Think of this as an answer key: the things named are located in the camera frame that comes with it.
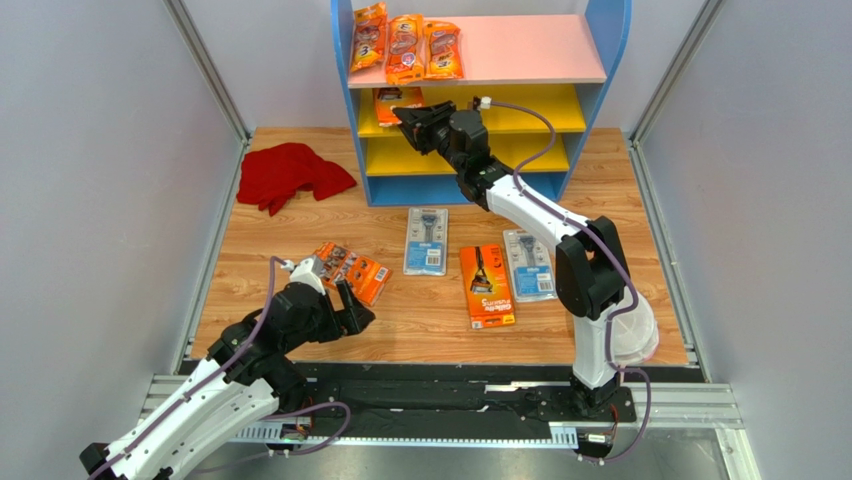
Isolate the orange razor cartridge box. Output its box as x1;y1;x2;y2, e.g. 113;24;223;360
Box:
314;242;392;307

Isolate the orange Gillette Fusion5 box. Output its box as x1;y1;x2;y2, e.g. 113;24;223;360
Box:
459;244;516;330
373;87;424;127

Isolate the orange BIC razor bag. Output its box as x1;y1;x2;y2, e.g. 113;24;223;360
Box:
385;14;425;86
424;21;464;81
349;1;388;74

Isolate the clear blue razor blister pack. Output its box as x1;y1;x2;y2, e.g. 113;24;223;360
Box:
503;229;558;303
403;207;449;276

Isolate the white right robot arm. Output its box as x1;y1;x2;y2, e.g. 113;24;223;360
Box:
393;98;639;418

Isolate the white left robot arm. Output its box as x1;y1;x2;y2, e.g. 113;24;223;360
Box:
80;281;375;479

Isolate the blue shelf unit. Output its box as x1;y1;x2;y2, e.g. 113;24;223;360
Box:
330;1;633;207

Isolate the red cloth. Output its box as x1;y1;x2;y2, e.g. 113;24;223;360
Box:
236;142;357;217

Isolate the white round plastic lid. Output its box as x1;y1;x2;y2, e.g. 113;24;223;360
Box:
611;297;660;366

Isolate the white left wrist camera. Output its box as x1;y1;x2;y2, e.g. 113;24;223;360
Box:
289;255;326;295

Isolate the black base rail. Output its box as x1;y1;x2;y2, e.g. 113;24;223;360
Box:
296;362;644;441

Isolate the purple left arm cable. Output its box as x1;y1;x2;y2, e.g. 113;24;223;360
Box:
86;256;294;480

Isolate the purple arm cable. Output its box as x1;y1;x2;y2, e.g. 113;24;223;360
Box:
86;256;294;480
489;99;654;465

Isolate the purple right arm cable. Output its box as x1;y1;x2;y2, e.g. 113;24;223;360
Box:
489;99;654;465

